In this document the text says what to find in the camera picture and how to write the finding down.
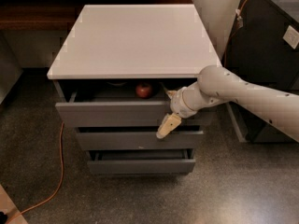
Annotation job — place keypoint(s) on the red apple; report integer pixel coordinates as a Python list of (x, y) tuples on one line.
[(144, 90)]

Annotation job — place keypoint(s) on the grey top drawer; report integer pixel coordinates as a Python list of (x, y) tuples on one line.
[(92, 103)]

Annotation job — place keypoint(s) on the white counter top cabinet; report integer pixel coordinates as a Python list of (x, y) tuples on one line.
[(135, 41)]

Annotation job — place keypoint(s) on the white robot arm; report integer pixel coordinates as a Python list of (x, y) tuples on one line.
[(217, 85)]

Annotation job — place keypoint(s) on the white wall outlet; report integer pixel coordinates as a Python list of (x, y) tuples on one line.
[(291, 36)]

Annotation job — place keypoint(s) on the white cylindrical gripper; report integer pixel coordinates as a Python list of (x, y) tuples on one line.
[(178, 104)]

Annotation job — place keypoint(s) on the grey bottom drawer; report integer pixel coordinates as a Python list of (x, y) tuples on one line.
[(141, 162)]

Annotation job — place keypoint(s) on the grey drawer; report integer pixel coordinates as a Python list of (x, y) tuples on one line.
[(141, 162), (92, 103), (133, 138)]

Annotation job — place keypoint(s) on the grey middle drawer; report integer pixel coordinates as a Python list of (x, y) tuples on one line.
[(133, 138)]

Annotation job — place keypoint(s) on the grey bowl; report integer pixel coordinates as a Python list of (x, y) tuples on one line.
[(116, 84)]

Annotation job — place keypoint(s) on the dark cabinet on right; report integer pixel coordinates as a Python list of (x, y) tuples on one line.
[(256, 50)]

